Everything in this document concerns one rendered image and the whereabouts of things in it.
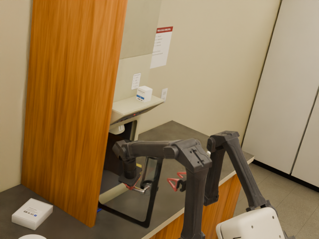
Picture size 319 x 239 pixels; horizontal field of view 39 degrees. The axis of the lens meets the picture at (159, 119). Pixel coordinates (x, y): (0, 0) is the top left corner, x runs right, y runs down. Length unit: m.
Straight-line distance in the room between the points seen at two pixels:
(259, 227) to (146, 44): 0.97
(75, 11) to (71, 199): 0.87
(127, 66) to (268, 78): 3.06
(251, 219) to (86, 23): 0.99
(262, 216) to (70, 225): 0.92
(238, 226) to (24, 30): 1.26
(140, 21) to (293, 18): 2.95
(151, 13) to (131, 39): 0.17
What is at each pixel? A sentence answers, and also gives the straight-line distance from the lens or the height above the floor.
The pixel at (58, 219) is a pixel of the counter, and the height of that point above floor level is 0.94.
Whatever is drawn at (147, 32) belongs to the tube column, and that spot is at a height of 1.82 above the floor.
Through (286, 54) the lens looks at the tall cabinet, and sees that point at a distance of 4.85.
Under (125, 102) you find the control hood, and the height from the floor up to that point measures 1.51.
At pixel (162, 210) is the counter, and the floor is 0.94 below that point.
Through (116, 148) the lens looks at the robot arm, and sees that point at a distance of 1.91.
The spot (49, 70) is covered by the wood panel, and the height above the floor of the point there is 1.60.
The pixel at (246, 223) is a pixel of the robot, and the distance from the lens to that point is 1.63.
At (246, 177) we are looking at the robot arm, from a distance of 1.95.
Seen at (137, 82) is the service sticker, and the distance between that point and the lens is 2.15.
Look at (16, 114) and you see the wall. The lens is 2.28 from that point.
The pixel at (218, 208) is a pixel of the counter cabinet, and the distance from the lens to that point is 3.08.
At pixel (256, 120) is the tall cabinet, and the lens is 5.10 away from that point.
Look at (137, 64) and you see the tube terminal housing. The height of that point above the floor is 1.67.
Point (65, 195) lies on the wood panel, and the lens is 2.22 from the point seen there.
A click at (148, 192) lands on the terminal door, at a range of 2.04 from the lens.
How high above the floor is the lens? 2.25
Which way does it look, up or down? 22 degrees down
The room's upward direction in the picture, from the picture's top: 11 degrees clockwise
